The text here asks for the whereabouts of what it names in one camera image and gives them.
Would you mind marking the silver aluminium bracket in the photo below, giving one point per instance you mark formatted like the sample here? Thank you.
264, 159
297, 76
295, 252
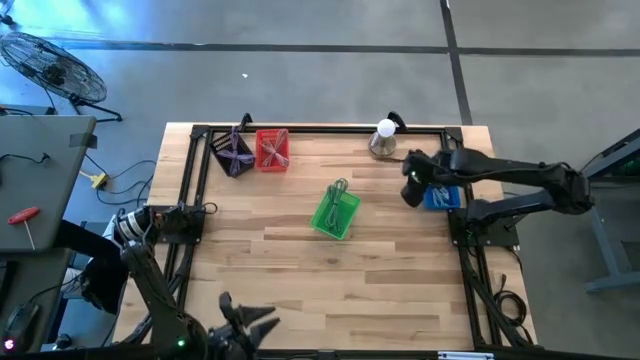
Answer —
465, 355

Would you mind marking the red plastic basket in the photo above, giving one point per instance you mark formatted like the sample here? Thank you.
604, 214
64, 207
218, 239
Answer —
259, 150

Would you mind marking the green plastic basket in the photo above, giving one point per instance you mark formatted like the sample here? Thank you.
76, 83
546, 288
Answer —
320, 222

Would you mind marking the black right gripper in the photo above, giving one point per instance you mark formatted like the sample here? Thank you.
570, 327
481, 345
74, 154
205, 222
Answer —
412, 192

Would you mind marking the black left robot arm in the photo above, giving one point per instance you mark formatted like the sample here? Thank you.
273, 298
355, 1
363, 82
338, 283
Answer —
150, 285

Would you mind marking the yellow power plug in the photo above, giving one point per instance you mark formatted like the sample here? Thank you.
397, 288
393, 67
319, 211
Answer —
97, 180

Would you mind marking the black floor fan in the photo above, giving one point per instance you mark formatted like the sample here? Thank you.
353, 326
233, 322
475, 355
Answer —
52, 67

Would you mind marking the blue plastic basket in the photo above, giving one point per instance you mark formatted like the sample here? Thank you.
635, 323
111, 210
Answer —
454, 200

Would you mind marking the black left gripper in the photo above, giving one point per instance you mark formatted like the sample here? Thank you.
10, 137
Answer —
230, 340

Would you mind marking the black computer mouse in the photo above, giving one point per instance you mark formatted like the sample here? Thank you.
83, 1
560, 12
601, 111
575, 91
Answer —
20, 320

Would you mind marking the grey standing desk frame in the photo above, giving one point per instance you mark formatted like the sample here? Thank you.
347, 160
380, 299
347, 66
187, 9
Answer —
607, 250

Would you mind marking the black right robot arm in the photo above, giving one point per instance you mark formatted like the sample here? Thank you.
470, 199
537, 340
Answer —
500, 167

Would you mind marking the white bulb table lamp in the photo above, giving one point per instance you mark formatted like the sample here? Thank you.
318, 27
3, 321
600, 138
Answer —
385, 145

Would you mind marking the black aluminium table frame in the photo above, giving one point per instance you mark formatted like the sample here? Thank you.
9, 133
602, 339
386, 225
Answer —
325, 129

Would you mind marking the grey desk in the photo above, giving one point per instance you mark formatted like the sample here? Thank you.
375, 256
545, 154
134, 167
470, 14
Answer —
45, 165

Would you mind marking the dark desk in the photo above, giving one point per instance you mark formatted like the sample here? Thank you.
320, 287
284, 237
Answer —
30, 280

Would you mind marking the black plastic basket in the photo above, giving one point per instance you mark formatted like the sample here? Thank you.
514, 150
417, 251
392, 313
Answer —
224, 145

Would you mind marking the person's leg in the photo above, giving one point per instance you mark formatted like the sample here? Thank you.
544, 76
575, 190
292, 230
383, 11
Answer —
102, 280

